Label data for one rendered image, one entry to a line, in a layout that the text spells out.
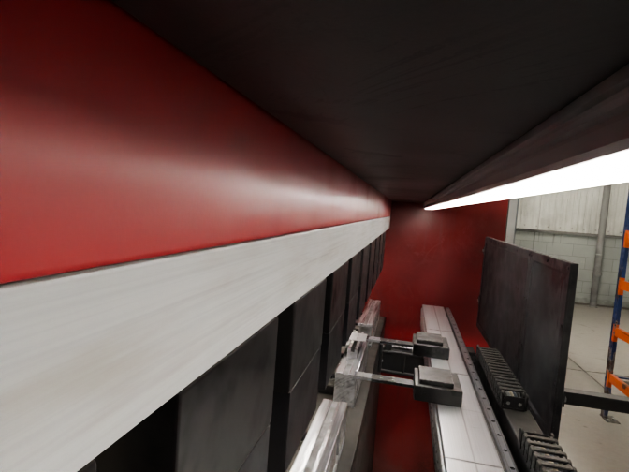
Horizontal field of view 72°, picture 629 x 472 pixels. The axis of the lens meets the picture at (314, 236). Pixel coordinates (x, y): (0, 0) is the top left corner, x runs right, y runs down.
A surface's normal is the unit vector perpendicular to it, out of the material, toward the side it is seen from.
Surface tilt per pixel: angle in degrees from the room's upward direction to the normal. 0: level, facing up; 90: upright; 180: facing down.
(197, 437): 90
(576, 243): 90
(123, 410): 90
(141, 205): 90
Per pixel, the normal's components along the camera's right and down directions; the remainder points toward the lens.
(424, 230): -0.22, 0.05
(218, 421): 0.97, 0.09
